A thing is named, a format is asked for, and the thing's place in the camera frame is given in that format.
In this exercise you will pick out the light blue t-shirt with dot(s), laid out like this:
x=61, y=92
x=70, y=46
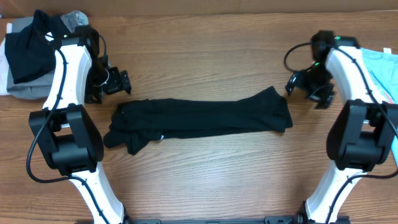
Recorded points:
x=382, y=67

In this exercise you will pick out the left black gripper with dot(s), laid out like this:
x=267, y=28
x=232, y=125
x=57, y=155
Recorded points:
x=119, y=81

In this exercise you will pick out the folded black shirt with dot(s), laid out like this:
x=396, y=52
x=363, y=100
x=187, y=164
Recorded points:
x=28, y=53

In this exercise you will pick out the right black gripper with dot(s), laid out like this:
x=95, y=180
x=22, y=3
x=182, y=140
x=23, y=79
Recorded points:
x=325, y=96

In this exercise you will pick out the folded white shirt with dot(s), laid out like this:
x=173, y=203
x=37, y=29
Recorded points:
x=4, y=70

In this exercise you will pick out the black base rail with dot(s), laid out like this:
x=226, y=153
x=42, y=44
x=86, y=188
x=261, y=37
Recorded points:
x=211, y=221

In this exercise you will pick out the black t-shirt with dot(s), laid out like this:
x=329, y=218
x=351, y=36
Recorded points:
x=136, y=123

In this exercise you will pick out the folded grey shirt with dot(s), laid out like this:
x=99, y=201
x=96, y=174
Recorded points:
x=40, y=87

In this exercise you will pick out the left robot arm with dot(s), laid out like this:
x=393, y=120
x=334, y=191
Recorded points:
x=67, y=145

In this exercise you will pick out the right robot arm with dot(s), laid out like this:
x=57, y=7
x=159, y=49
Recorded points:
x=362, y=134

